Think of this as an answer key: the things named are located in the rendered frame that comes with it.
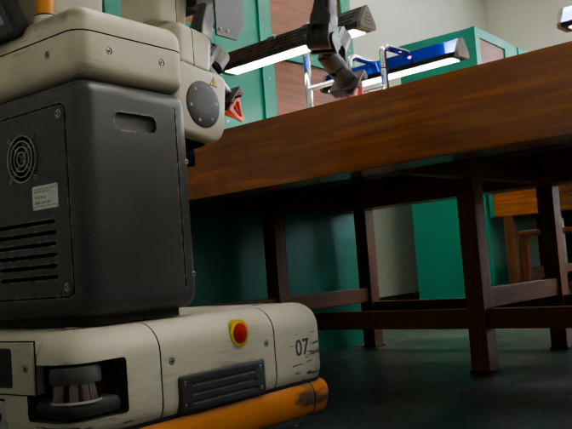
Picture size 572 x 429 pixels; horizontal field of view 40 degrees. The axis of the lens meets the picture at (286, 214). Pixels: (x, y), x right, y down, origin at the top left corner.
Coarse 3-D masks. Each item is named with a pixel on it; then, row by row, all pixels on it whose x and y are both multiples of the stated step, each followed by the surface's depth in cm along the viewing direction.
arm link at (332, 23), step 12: (324, 0) 209; (312, 12) 210; (324, 12) 209; (336, 12) 212; (312, 24) 211; (324, 24) 210; (336, 24) 212; (312, 36) 210; (324, 36) 208; (312, 48) 212; (324, 48) 210
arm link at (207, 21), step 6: (198, 6) 228; (204, 6) 227; (210, 6) 228; (198, 12) 227; (204, 12) 226; (210, 12) 228; (192, 18) 228; (198, 18) 226; (204, 18) 226; (210, 18) 228; (192, 24) 227; (198, 24) 225; (204, 24) 226; (210, 24) 228; (198, 30) 224; (204, 30) 225; (210, 30) 228; (210, 36) 227; (210, 42) 227; (210, 48) 227
